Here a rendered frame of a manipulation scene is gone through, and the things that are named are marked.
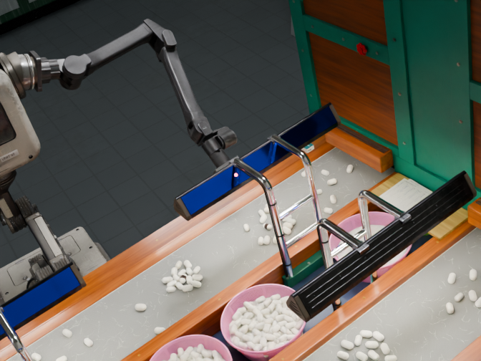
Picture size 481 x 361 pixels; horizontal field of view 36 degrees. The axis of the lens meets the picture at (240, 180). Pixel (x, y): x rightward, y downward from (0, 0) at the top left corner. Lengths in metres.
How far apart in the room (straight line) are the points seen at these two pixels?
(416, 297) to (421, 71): 0.68
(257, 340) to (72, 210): 2.20
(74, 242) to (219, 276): 0.97
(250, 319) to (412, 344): 0.50
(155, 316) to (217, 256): 0.30
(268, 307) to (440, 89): 0.84
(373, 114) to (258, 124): 1.87
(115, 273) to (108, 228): 1.46
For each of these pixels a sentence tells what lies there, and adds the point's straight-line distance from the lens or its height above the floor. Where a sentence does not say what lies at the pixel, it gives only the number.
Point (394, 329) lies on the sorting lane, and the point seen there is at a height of 0.74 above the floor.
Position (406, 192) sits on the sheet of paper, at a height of 0.78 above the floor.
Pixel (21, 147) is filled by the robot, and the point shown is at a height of 1.19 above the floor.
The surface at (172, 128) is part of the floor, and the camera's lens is 4.63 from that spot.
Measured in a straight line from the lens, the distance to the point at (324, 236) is 2.07.
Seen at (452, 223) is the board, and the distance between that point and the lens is 2.47.
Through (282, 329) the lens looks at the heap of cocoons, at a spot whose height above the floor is 0.74.
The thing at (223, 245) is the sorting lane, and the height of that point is 0.74.
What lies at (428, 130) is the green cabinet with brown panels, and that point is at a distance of 2.46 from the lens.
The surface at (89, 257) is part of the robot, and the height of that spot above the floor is 0.47.
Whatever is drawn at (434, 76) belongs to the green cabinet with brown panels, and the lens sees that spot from 2.32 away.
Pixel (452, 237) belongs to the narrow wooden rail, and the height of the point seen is 0.76.
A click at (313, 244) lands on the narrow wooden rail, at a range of 2.49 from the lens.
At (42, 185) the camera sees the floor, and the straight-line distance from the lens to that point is 4.58.
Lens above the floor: 2.47
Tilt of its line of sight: 38 degrees down
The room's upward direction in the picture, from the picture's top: 15 degrees counter-clockwise
